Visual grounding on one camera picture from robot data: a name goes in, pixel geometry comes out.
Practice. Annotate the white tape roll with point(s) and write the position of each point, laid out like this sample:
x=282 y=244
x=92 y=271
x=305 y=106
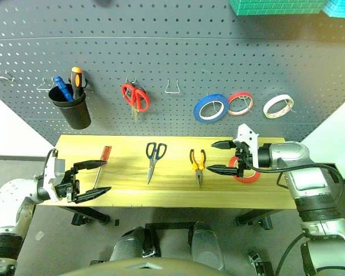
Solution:
x=268 y=106

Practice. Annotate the grey metal pegboard wall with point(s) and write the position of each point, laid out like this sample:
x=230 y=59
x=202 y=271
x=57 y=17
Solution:
x=161 y=43

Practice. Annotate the green brick pattern box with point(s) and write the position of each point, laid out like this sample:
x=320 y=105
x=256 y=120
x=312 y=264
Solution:
x=276 y=6

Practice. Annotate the dark rounded robot torso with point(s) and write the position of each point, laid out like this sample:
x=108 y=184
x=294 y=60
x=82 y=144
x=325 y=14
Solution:
x=143 y=268

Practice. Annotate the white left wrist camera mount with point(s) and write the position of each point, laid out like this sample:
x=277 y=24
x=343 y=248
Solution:
x=53 y=175

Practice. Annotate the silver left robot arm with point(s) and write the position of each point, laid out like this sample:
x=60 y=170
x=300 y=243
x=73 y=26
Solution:
x=11 y=195

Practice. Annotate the black table leg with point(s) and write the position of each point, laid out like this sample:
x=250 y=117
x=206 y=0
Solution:
x=89 y=214
x=256 y=220

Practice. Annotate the blue tape roll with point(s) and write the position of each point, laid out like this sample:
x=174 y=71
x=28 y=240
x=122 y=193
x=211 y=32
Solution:
x=199 y=107

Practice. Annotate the thin red tape roll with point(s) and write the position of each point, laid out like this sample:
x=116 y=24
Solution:
x=233 y=99

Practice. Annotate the black metal frame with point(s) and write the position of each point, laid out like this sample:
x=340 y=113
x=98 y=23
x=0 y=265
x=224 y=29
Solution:
x=169 y=225

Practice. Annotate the orange black pliers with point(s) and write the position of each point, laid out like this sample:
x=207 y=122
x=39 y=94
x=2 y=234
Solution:
x=199 y=166

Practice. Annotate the black cup holder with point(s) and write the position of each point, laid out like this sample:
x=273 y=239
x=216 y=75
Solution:
x=74 y=110

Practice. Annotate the small black floor block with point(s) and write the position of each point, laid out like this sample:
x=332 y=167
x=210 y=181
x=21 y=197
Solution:
x=116 y=222

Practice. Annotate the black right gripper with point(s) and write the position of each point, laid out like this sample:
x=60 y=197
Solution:
x=245 y=159

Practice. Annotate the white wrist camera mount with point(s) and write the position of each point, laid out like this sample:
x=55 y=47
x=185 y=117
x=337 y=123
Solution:
x=53 y=175
x=247 y=135

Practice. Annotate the teal box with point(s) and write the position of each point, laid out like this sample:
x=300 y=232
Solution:
x=340 y=8

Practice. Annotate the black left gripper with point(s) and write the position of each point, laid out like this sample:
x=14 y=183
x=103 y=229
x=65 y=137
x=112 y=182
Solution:
x=69 y=187

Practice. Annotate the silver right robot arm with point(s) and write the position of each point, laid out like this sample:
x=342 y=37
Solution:
x=310 y=184

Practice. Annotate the grey rounded robot leg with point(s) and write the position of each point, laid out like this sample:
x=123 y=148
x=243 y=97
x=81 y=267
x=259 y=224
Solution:
x=207 y=244
x=129 y=244

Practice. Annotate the black floor bracket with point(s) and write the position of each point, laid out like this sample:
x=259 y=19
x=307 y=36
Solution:
x=260 y=264
x=99 y=262

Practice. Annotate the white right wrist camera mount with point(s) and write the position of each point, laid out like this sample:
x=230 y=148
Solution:
x=247 y=135

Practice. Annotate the wide red tape roll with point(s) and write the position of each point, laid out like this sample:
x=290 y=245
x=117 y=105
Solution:
x=248 y=180

